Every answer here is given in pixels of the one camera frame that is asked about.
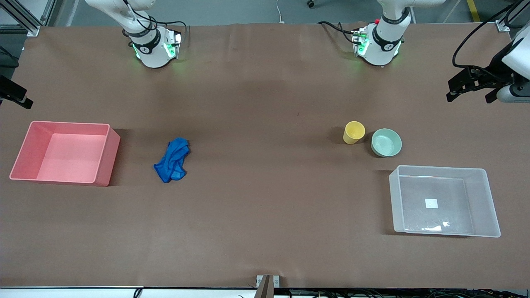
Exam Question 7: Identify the mint green bowl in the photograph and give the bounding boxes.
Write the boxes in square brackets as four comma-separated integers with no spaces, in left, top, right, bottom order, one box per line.
[371,128,402,158]

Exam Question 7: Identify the yellow plastic cup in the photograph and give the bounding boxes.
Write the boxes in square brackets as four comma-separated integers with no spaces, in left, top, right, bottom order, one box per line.
[343,121,366,145]

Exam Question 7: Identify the blue cloth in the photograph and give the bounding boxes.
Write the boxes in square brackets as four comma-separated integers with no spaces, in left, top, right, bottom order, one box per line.
[153,137,191,184]

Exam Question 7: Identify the yellow floor tape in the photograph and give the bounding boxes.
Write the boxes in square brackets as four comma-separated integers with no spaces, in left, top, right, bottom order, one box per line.
[467,0,482,22]

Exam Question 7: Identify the pink plastic bin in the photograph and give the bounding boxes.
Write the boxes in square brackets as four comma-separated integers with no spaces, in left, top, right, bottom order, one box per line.
[9,120,121,187]

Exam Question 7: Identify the clear plastic bin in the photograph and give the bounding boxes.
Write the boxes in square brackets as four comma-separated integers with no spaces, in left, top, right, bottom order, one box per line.
[388,165,501,238]

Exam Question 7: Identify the brown table cover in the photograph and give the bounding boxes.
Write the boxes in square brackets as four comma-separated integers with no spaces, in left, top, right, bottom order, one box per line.
[0,22,530,289]

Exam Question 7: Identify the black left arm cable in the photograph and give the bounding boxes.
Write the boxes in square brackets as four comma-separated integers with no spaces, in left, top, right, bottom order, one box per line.
[452,0,530,77]

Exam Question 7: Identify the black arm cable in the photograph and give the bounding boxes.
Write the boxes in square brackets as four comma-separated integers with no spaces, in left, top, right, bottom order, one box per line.
[122,0,189,42]
[452,0,530,77]

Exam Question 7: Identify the aluminium frame profile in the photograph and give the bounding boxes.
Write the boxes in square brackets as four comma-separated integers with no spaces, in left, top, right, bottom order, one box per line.
[0,0,56,37]

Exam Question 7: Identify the black left base cable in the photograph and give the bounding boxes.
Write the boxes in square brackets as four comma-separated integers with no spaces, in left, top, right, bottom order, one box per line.
[318,21,357,44]

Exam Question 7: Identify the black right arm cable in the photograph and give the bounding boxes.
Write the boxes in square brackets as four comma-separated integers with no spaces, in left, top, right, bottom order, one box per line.
[122,0,189,42]

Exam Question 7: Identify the white table front rail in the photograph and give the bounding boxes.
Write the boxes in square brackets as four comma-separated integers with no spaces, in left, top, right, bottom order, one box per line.
[0,286,259,298]

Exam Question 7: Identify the metal bracket with post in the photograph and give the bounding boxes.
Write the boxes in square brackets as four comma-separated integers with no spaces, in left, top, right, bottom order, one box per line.
[256,275,281,298]

